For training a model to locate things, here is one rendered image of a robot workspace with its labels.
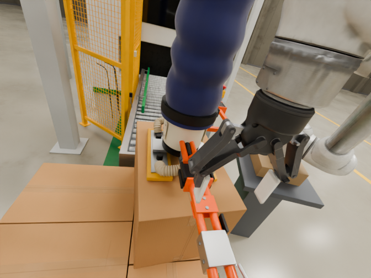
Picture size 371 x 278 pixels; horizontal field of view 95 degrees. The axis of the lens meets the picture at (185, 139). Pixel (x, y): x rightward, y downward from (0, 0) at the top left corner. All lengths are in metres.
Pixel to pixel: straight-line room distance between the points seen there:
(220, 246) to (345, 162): 0.88
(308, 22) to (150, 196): 0.59
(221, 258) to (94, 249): 0.70
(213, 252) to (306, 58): 0.37
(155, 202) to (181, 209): 0.09
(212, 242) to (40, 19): 1.79
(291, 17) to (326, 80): 0.07
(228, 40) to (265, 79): 0.32
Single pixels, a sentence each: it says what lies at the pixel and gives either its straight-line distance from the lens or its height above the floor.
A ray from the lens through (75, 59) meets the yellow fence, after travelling 2.42.
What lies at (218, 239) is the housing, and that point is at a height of 1.09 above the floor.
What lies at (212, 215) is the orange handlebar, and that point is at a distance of 0.48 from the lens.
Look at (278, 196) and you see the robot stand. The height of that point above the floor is 0.74.
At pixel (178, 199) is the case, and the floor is 0.94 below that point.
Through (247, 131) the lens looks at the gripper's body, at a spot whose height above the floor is 1.37.
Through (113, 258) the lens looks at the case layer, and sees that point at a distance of 0.99.
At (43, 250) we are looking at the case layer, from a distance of 1.07.
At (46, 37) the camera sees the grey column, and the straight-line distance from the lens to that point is 1.86.
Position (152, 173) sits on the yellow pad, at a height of 0.97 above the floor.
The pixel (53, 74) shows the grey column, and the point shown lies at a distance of 1.93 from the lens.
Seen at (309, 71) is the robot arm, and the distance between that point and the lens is 0.21.
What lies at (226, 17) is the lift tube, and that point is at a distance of 0.54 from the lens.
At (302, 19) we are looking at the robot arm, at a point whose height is 1.49.
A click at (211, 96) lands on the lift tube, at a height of 1.29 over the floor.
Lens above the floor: 1.47
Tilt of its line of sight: 34 degrees down
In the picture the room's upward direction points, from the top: 15 degrees clockwise
